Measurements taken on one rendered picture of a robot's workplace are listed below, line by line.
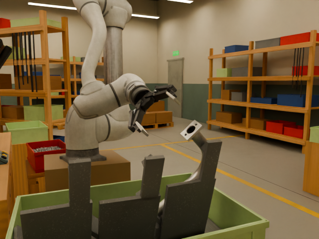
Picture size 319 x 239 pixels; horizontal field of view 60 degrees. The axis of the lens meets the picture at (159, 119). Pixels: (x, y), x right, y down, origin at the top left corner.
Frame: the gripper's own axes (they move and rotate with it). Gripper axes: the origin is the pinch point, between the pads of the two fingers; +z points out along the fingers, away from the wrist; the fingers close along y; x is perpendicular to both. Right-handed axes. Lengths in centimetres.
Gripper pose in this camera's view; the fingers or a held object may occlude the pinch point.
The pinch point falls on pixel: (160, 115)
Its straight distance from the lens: 84.1
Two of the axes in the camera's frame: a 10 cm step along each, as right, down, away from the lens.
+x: 6.0, 6.2, 5.1
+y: 7.2, -7.0, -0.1
